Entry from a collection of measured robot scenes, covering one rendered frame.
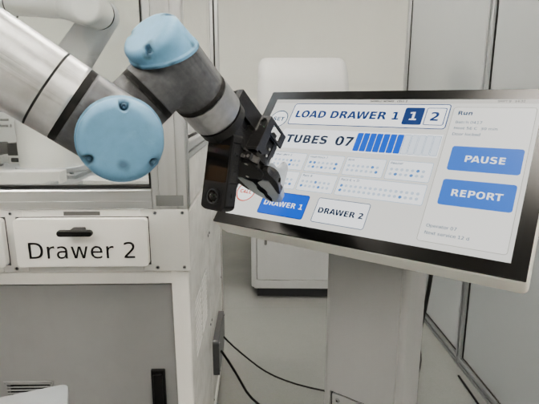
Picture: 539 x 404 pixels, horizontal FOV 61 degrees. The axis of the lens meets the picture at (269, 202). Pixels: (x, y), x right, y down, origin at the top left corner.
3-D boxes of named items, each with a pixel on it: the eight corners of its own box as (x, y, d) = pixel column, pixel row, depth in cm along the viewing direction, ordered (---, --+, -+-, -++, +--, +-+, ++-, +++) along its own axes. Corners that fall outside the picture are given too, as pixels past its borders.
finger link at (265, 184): (304, 179, 79) (281, 147, 72) (292, 208, 77) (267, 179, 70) (289, 177, 81) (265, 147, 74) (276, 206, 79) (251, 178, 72)
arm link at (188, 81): (106, 48, 54) (158, -1, 55) (163, 108, 63) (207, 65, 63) (130, 69, 49) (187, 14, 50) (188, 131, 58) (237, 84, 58)
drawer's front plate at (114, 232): (148, 266, 103) (146, 219, 100) (18, 267, 102) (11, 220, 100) (150, 264, 105) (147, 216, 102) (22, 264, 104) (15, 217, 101)
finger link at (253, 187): (289, 177, 81) (265, 147, 74) (276, 206, 79) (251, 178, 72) (273, 175, 83) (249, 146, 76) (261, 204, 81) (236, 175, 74)
